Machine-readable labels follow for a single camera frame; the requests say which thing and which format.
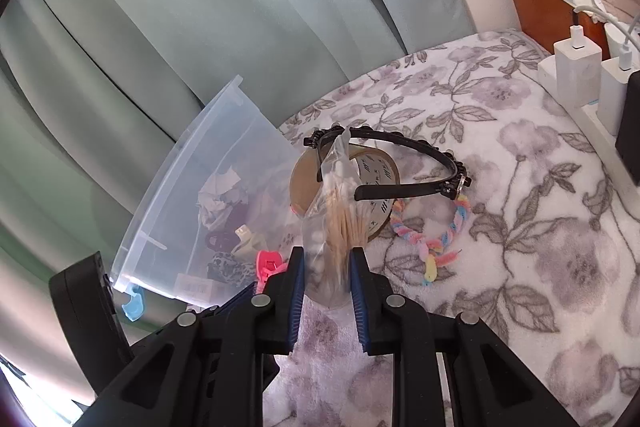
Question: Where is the red claw hair clip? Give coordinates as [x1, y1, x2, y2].
[202, 229, 237, 254]

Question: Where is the cream claw hair clip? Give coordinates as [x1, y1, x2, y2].
[231, 224, 266, 265]

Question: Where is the brown round clock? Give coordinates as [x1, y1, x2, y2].
[290, 144, 401, 240]

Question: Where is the white charging cable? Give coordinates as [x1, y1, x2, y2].
[572, 4, 616, 28]
[617, 14, 640, 70]

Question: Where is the rainbow twisted hair tie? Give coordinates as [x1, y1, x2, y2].
[390, 193, 473, 289]

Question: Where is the brown wooden frame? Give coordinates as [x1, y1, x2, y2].
[502, 0, 606, 58]

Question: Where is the pale green curtain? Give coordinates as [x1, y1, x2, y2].
[0, 0, 481, 408]

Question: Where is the white paper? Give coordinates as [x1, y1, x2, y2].
[197, 167, 246, 228]

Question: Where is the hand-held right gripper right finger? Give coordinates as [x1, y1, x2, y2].
[348, 247, 576, 427]

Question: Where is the black charger plug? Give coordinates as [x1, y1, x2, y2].
[615, 69, 640, 185]

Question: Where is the clear plastic storage container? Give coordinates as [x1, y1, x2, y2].
[111, 76, 296, 323]

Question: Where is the black beaded headband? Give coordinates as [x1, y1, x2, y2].
[304, 125, 471, 202]

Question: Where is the white power strip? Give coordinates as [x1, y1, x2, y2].
[537, 57, 640, 188]

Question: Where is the white charger plug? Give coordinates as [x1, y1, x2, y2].
[552, 26, 602, 108]
[600, 57, 640, 138]

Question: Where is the clear bag of toothpicks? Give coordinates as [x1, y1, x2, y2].
[302, 126, 368, 308]

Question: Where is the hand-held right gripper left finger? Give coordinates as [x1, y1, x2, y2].
[92, 247, 306, 427]

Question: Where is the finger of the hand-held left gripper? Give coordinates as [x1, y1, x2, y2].
[200, 279, 261, 320]

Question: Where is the pink hair roller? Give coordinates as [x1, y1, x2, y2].
[255, 249, 291, 283]

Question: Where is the leopard print scrunchie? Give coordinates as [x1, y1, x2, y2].
[207, 252, 256, 293]

